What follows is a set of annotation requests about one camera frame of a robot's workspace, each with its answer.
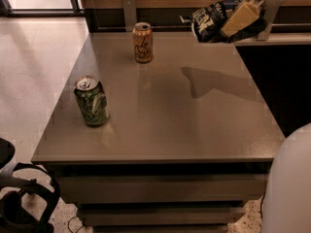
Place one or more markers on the metal wall bracket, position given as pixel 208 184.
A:
pixel 130 15
pixel 268 19

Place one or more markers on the black window frame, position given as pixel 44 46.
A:
pixel 41 8

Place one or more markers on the left metal wall bracket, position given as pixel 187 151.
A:
pixel 130 15

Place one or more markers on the grey drawer cabinet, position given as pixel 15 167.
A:
pixel 189 139

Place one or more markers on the orange soda can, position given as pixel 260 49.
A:
pixel 143 42

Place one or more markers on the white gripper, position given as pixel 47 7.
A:
pixel 248 12

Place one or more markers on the green soda can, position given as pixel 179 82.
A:
pixel 92 100

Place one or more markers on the right metal wall bracket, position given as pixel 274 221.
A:
pixel 268 19

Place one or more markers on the blue chip bag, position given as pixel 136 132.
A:
pixel 206 23

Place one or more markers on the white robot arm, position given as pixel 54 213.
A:
pixel 286 204

